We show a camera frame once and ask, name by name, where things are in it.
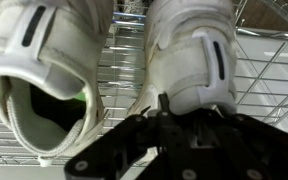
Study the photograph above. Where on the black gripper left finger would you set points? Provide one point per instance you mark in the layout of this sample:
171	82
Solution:
113	154

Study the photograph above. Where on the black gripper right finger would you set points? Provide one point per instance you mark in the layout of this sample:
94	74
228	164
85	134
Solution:
250	149

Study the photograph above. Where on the white velcro sneaker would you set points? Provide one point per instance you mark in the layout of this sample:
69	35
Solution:
190	55
49	57

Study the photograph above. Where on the chrome wire shoe rack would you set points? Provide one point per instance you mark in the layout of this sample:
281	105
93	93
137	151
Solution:
261	79

